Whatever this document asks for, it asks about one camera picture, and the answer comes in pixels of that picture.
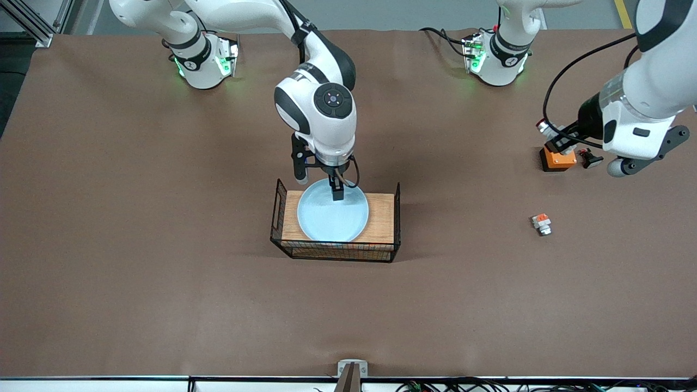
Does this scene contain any light blue round plate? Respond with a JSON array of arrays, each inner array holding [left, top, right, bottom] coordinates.
[[297, 180, 370, 243]]

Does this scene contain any wooden board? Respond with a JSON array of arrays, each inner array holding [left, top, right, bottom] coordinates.
[[282, 190, 396, 244]]

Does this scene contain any table cover sheet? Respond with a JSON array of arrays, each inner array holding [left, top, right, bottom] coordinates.
[[0, 27, 697, 379]]

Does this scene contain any orange button enclosure box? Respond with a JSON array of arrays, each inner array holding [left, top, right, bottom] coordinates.
[[539, 144, 578, 173]]

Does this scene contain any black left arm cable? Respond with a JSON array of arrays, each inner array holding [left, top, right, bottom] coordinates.
[[542, 33, 639, 149]]

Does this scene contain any black wire mesh basket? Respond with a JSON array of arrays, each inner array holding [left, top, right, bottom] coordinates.
[[270, 179, 402, 264]]

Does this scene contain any black base power cable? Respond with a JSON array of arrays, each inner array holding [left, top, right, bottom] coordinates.
[[418, 26, 470, 58]]

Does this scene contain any grey metal bracket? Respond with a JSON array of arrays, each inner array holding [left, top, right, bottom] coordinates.
[[337, 359, 369, 378]]

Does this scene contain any black cable bundle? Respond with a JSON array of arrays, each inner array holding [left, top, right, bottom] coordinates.
[[395, 377, 697, 392]]

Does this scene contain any white table edge rail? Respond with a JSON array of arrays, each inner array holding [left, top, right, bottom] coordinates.
[[0, 376, 697, 392]]

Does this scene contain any aluminium frame bar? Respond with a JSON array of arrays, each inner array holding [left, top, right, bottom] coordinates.
[[0, 0, 75, 48]]

